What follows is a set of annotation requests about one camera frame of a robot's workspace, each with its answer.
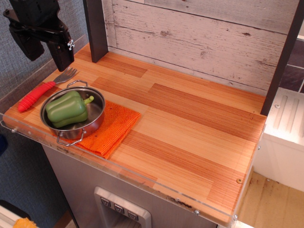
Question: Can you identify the clear acrylic table edge guard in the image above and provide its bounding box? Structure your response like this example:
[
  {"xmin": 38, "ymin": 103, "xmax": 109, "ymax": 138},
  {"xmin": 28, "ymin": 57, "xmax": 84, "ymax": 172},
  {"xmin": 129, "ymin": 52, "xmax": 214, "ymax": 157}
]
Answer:
[{"xmin": 3, "ymin": 108, "xmax": 266, "ymax": 227}]

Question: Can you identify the yellow object bottom left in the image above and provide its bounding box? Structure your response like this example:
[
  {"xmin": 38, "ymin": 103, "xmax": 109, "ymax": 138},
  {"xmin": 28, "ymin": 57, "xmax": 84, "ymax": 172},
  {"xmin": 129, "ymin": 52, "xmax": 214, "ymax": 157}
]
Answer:
[{"xmin": 13, "ymin": 218, "xmax": 37, "ymax": 228}]

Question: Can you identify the stainless steel pot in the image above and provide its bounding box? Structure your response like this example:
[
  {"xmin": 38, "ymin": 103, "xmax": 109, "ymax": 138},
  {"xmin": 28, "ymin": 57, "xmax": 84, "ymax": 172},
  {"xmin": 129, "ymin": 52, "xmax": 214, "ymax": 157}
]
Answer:
[{"xmin": 40, "ymin": 80, "xmax": 106, "ymax": 146}]

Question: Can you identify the dark wooden post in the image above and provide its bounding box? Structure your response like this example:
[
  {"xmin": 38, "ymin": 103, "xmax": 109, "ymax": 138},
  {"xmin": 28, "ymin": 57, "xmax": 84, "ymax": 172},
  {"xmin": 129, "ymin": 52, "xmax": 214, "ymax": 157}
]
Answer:
[
  {"xmin": 83, "ymin": 0, "xmax": 108, "ymax": 63},
  {"xmin": 260, "ymin": 0, "xmax": 304, "ymax": 116}
]

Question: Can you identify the dark wooden post right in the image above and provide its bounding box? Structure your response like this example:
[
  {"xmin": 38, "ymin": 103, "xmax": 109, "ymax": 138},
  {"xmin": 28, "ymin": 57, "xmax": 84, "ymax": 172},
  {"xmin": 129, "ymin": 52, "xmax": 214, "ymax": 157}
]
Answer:
[{"xmin": 260, "ymin": 0, "xmax": 304, "ymax": 116}]

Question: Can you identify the orange cloth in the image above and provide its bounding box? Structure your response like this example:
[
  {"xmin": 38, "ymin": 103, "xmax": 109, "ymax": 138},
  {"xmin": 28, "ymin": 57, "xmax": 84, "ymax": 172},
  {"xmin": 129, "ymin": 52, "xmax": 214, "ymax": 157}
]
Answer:
[{"xmin": 64, "ymin": 99, "xmax": 142, "ymax": 160}]

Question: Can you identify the white toy sink unit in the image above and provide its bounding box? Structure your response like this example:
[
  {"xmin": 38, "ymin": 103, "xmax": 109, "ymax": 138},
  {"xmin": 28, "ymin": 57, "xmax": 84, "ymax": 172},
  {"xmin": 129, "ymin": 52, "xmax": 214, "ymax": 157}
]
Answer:
[{"xmin": 253, "ymin": 88, "xmax": 304, "ymax": 191}]

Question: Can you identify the green toy bell pepper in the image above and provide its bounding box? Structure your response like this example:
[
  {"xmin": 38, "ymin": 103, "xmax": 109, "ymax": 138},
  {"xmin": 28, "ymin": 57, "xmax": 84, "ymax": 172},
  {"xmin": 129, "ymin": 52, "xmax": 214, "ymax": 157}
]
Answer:
[{"xmin": 46, "ymin": 90, "xmax": 95, "ymax": 128}]

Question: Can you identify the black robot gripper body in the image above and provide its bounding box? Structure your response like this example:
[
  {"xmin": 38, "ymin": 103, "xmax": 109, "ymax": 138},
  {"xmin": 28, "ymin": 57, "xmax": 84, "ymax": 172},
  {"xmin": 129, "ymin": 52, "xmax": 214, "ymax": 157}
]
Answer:
[{"xmin": 3, "ymin": 0, "xmax": 69, "ymax": 43}]

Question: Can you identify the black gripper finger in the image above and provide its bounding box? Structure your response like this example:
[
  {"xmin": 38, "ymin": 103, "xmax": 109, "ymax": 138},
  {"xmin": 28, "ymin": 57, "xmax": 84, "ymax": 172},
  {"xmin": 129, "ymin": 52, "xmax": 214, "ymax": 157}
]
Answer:
[
  {"xmin": 9, "ymin": 23, "xmax": 44, "ymax": 61},
  {"xmin": 48, "ymin": 33, "xmax": 75, "ymax": 72}
]

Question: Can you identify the grey ice dispenser panel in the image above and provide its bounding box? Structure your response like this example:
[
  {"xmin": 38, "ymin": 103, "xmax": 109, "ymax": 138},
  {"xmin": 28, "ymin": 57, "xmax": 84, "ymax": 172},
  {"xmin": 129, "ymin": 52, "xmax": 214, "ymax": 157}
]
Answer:
[{"xmin": 94, "ymin": 186, "xmax": 152, "ymax": 228}]

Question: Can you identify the dark wooden post left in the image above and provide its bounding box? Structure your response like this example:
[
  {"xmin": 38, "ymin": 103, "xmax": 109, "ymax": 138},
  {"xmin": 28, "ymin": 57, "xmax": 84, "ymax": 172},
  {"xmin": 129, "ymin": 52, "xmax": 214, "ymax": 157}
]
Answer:
[{"xmin": 83, "ymin": 0, "xmax": 108, "ymax": 63}]

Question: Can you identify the red-handled metal fork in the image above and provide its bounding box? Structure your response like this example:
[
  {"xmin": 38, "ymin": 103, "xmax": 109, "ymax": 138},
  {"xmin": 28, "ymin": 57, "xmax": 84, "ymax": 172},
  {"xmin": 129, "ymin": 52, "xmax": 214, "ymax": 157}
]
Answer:
[{"xmin": 18, "ymin": 67, "xmax": 77, "ymax": 112}]

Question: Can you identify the silver toy fridge cabinet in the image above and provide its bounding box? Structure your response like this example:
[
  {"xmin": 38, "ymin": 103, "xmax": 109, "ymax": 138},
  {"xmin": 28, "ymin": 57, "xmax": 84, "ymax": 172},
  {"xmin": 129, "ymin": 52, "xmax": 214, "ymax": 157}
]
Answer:
[{"xmin": 43, "ymin": 146, "xmax": 216, "ymax": 228}]

